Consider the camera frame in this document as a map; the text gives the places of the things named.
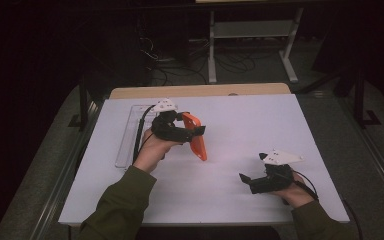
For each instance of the person's left hand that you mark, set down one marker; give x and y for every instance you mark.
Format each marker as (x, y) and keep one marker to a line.
(153, 151)

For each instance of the white work board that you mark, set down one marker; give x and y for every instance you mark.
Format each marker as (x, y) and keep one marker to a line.
(246, 126)

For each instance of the clear plastic packaging box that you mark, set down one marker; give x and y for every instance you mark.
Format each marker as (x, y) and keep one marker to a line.
(128, 143)

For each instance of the light wooden table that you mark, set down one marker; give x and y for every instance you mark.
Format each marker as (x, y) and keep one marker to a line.
(196, 90)

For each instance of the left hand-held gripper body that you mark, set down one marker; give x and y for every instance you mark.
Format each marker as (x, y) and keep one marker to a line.
(168, 131)

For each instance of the aluminium frame rail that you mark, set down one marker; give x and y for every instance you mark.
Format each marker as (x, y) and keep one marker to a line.
(65, 176)
(380, 156)

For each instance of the orange phone case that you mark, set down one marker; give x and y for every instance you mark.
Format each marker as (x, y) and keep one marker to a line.
(198, 146)

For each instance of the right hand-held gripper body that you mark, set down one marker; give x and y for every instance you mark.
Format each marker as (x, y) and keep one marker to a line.
(273, 180)

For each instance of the person's right hand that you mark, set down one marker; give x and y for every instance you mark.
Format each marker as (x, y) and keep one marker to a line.
(296, 198)

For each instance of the white metal desk frame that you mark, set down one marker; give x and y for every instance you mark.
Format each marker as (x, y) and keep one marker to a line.
(211, 50)

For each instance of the black metal stand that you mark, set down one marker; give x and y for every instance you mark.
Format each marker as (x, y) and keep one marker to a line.
(83, 100)
(359, 100)

